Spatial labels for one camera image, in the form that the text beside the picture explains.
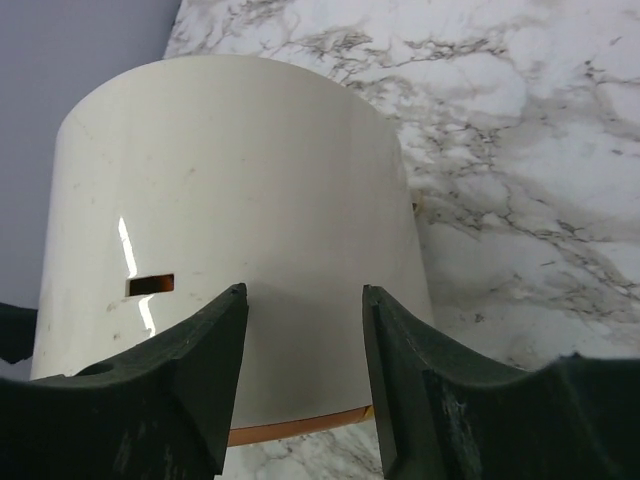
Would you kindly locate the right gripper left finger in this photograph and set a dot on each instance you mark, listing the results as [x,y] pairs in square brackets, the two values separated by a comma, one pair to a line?
[160,410]

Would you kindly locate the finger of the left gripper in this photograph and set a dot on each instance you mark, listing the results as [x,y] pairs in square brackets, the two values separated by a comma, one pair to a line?
[17,332]

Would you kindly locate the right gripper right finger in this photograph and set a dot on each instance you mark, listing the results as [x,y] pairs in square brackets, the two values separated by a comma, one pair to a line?
[444,411]

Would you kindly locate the cream round drawer organizer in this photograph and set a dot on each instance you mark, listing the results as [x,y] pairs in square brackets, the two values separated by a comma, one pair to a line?
[179,178]

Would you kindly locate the peach top drawer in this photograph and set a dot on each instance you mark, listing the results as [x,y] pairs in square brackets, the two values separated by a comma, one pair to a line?
[278,431]

